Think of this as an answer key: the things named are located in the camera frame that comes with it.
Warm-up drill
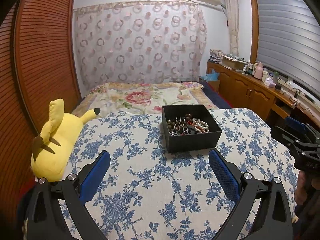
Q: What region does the white pearl necklace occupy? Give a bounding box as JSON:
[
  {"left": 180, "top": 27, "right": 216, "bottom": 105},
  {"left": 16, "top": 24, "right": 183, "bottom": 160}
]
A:
[{"left": 191, "top": 117, "right": 210, "bottom": 133}]

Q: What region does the brown wooden bead bracelet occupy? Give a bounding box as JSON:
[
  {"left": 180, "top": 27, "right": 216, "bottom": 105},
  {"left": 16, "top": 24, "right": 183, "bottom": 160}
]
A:
[{"left": 166, "top": 113, "right": 193, "bottom": 136}]

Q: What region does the black square jewelry box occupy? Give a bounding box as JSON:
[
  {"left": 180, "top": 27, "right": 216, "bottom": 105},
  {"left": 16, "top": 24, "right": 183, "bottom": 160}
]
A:
[{"left": 162, "top": 105, "right": 222, "bottom": 153}]

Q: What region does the person's right hand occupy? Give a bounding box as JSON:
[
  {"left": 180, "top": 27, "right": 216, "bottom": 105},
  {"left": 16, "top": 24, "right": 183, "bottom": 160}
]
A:
[{"left": 295, "top": 171, "right": 320, "bottom": 205}]

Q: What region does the pink tissue box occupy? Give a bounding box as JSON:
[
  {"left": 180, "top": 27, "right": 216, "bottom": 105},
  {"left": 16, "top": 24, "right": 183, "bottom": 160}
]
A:
[{"left": 264, "top": 77, "right": 276, "bottom": 88}]

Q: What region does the pink thermos jug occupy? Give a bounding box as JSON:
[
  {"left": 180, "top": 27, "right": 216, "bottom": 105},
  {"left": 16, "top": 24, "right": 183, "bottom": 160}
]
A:
[{"left": 253, "top": 62, "right": 264, "bottom": 80}]

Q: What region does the wooden side cabinet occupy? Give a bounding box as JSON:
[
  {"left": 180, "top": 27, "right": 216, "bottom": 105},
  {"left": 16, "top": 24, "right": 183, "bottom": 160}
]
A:
[{"left": 207, "top": 61, "right": 319, "bottom": 129}]

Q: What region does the yellow Pikachu plush toy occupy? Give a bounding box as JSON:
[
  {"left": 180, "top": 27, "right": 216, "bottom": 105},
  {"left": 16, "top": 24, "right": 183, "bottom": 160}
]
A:
[{"left": 30, "top": 99, "right": 100, "bottom": 182}]

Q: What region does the navy blue blanket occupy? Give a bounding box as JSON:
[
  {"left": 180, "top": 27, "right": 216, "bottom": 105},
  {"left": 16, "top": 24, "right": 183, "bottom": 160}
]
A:
[{"left": 199, "top": 80, "right": 231, "bottom": 109}]

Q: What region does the grey window blind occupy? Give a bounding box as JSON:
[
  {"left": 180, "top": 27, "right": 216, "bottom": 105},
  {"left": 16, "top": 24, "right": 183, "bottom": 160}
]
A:
[{"left": 257, "top": 0, "right": 319, "bottom": 94}]

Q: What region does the cardboard box on cabinet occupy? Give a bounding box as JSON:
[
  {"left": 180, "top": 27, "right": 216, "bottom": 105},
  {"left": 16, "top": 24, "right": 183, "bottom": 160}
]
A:
[{"left": 222, "top": 57, "right": 246, "bottom": 70}]

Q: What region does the blue tissue paper bag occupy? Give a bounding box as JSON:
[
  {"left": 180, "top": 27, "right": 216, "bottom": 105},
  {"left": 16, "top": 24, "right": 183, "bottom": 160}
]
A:
[{"left": 201, "top": 69, "right": 220, "bottom": 82}]

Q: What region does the blue floral bed cover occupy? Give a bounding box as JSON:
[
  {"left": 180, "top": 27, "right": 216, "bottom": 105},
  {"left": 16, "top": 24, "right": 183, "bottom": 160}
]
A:
[{"left": 65, "top": 108, "right": 298, "bottom": 239}]

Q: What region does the cream lace window curtain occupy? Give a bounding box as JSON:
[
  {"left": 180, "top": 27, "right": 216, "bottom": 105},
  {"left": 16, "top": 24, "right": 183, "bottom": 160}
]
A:
[{"left": 225, "top": 0, "right": 239, "bottom": 56}]

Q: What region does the pink floral blanket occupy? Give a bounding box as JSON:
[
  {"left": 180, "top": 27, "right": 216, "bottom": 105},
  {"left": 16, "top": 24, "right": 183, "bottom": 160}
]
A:
[{"left": 72, "top": 82, "right": 218, "bottom": 117}]

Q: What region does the wooden louvered wardrobe door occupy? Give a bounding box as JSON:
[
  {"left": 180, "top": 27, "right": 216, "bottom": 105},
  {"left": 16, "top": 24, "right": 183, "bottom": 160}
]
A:
[{"left": 1, "top": 0, "right": 80, "bottom": 224}]

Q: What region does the pink circle patterned curtain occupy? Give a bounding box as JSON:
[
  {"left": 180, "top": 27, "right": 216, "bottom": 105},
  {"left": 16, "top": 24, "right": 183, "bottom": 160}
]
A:
[{"left": 74, "top": 1, "right": 207, "bottom": 89}]

